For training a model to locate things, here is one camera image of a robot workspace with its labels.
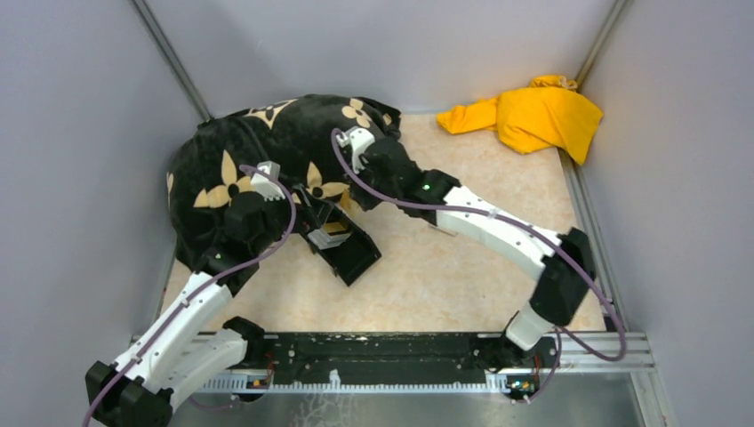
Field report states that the aluminium front rail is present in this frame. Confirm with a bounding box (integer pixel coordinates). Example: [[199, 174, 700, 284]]
[[559, 331, 655, 374]]

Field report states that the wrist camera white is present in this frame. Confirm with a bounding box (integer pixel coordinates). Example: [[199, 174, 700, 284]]
[[335, 126, 375, 174], [250, 160, 286, 201]]

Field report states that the black floral plush pillow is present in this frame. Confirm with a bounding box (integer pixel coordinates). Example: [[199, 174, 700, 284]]
[[166, 94, 401, 273]]

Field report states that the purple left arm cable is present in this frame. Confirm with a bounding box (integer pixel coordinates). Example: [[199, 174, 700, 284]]
[[81, 164, 298, 427]]

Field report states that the beige card holder wallet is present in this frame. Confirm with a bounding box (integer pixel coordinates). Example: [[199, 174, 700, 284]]
[[429, 224, 459, 238]]

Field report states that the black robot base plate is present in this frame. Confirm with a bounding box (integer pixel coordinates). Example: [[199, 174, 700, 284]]
[[236, 332, 558, 399]]

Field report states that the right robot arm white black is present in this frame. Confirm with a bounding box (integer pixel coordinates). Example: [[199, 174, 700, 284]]
[[333, 128, 596, 367]]

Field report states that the white toothed cable strip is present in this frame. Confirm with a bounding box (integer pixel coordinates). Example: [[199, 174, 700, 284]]
[[197, 371, 511, 395]]

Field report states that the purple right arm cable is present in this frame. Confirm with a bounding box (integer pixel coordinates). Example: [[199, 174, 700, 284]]
[[329, 127, 628, 405]]

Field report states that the black card tray box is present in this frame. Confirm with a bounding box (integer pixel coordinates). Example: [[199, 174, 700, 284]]
[[299, 201, 381, 286]]

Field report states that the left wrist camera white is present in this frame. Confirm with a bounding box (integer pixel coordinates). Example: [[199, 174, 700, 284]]
[[250, 160, 286, 201]]

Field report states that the yellow cloth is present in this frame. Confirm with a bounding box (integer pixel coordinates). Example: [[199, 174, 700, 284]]
[[436, 75, 604, 165]]

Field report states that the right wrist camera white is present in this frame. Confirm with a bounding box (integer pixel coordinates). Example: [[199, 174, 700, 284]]
[[335, 126, 375, 174]]

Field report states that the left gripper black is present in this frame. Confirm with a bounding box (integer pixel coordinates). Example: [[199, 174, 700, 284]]
[[252, 182, 334, 255]]

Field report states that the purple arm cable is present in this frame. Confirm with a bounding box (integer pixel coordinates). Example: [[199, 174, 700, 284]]
[[81, 164, 298, 427], [329, 127, 628, 405]]

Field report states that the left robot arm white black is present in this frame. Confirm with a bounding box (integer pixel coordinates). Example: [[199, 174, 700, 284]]
[[82, 180, 297, 426]]

